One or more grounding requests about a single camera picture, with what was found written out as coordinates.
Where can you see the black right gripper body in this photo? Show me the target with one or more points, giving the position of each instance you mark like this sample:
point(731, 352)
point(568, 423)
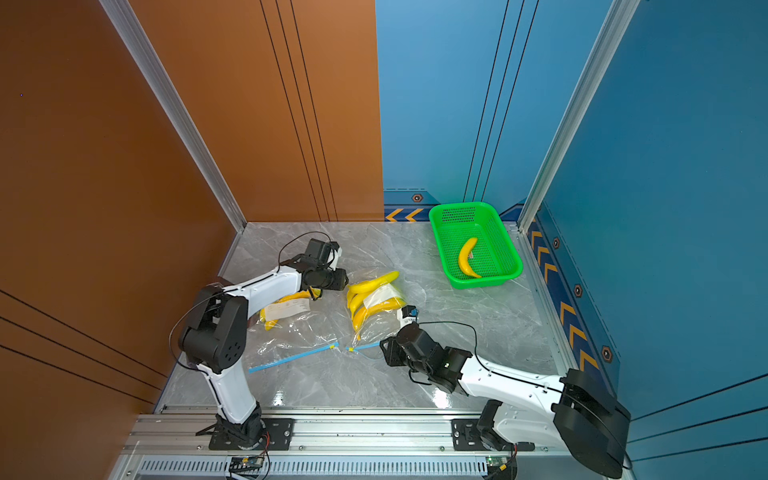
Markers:
point(396, 354)

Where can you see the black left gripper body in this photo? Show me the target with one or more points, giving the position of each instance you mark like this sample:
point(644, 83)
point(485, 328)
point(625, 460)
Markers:
point(332, 280)

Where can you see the clear zip bag with bananas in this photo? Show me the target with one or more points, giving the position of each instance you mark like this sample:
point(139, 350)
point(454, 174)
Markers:
point(376, 310)

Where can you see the yellow banana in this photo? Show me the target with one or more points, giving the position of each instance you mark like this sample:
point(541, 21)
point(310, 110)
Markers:
point(465, 254)

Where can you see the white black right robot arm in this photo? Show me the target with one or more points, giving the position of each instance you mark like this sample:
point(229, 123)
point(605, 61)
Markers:
point(574, 411)

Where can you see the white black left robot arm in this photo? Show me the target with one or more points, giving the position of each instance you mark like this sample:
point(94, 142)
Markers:
point(214, 335)

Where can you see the empty clear zip bag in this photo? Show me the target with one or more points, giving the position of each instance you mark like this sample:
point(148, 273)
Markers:
point(290, 339)

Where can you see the green plastic perforated basket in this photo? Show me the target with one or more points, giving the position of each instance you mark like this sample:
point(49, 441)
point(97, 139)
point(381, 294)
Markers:
point(495, 257)

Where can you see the green circuit board right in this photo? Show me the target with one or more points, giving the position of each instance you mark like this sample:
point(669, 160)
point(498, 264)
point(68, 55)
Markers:
point(504, 466)

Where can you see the green circuit board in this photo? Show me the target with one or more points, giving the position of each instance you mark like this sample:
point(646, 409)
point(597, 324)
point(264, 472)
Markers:
point(246, 466)
point(504, 466)

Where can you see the green circuit board left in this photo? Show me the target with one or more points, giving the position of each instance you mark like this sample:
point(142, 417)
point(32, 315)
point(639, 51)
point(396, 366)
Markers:
point(246, 466)

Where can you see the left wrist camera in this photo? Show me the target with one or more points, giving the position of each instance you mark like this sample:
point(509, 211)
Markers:
point(330, 255)

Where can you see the aluminium front rail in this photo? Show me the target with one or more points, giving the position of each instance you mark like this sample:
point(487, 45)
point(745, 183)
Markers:
point(329, 444)

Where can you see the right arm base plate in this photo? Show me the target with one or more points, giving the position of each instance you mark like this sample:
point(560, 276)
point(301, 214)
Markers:
point(476, 434)

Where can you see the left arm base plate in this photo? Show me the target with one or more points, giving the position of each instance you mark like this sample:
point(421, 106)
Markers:
point(273, 434)

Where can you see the aluminium corner post left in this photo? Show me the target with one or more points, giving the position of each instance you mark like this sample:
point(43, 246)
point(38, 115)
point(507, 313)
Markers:
point(138, 44)

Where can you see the aluminium corner post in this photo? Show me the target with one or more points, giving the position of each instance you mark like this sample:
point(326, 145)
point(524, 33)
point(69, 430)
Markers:
point(138, 44)
point(612, 31)

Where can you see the aluminium corner post right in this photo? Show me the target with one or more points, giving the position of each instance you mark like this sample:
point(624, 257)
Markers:
point(612, 31)

